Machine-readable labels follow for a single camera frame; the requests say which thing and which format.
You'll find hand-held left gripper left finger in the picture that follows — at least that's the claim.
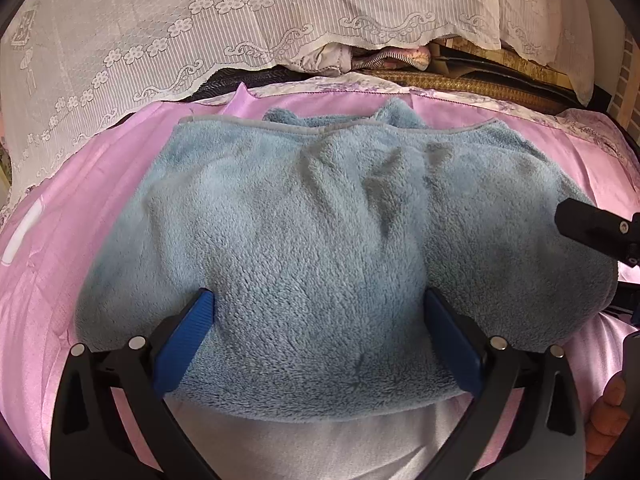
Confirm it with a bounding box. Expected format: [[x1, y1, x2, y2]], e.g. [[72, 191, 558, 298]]
[[50, 287, 216, 480]]

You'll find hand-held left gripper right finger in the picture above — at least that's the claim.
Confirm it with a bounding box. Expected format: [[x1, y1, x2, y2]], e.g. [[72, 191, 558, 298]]
[[424, 288, 586, 480]]

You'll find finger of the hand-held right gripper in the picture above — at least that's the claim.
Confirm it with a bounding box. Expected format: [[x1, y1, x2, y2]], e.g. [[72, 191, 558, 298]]
[[554, 198, 640, 267]]

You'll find blue fleece garment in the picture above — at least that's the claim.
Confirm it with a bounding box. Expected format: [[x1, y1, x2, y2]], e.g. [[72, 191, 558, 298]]
[[75, 97, 621, 423]]

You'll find person's right hand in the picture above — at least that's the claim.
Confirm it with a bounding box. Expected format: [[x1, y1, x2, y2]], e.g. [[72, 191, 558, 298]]
[[585, 374, 629, 472]]

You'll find white cloth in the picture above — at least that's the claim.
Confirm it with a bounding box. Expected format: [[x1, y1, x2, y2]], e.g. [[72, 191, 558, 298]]
[[164, 394, 503, 480]]

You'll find pink bedsheet with floral border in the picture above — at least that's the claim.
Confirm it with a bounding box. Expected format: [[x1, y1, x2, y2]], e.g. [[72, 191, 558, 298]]
[[0, 72, 640, 480]]

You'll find woven bamboo mat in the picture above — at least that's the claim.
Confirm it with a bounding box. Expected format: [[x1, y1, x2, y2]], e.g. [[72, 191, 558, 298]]
[[372, 69, 576, 115]]

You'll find stack of flat cardboard boards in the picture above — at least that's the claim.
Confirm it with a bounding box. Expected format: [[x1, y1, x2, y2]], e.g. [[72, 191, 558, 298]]
[[430, 36, 571, 86]]

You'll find dark cloth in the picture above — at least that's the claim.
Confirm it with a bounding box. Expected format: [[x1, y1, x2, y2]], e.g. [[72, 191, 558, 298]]
[[192, 66, 306, 102]]

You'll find pink folded quilt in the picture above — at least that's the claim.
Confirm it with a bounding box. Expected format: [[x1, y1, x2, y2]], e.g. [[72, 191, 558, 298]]
[[300, 42, 432, 73]]

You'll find white lace cover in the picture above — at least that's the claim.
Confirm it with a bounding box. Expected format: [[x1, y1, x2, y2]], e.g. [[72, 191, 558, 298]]
[[0, 0, 601, 201]]

